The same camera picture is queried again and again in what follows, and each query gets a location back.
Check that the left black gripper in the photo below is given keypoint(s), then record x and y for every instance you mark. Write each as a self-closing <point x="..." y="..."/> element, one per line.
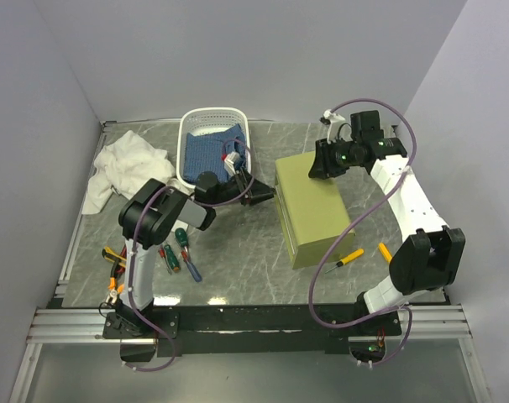
<point x="255" y="191"/>

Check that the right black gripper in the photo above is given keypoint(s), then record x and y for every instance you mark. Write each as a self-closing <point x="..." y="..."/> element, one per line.
<point x="322" y="167"/>

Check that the olive green metal drawer box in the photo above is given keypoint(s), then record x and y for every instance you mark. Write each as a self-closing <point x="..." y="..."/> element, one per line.
<point x="311" y="211"/>

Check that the yellow precision screwdriver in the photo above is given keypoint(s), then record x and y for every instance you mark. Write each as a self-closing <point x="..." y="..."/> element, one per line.
<point x="347" y="259"/>

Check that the yellow short screwdriver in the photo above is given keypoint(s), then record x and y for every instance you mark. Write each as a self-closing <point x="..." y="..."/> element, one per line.
<point x="385" y="252"/>

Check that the white cloth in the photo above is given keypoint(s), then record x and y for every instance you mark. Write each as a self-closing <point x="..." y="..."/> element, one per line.
<point x="123" y="167"/>

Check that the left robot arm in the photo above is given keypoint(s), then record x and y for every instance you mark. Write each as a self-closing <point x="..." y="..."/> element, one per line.
<point x="148" y="219"/>

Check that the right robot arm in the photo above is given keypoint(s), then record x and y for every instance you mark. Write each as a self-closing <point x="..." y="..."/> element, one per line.
<point x="429" y="256"/>

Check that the blue checkered cloth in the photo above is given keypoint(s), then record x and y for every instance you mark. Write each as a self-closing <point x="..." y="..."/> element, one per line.
<point x="205" y="153"/>

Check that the white plastic perforated basket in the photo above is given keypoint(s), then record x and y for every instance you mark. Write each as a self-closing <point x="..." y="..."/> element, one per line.
<point x="204" y="121"/>

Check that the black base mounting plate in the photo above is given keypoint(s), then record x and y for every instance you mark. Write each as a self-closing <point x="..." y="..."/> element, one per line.
<point x="235" y="329"/>

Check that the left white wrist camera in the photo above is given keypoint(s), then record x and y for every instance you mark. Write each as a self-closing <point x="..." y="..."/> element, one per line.
<point x="232" y="162"/>

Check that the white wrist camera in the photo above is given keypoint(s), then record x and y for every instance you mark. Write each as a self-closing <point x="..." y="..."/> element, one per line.
<point x="232" y="162"/>
<point x="333" y="121"/>

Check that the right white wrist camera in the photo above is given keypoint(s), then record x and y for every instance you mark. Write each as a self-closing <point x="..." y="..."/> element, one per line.
<point x="333" y="121"/>

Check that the blue red handled screwdriver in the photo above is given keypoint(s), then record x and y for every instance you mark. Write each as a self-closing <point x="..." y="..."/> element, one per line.
<point x="191" y="267"/>

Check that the orange handled pliers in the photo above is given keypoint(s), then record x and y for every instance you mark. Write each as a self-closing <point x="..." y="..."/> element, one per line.
<point x="115" y="287"/>

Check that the aluminium frame rail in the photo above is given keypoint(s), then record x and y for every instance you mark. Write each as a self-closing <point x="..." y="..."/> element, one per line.
<point x="85" y="326"/>

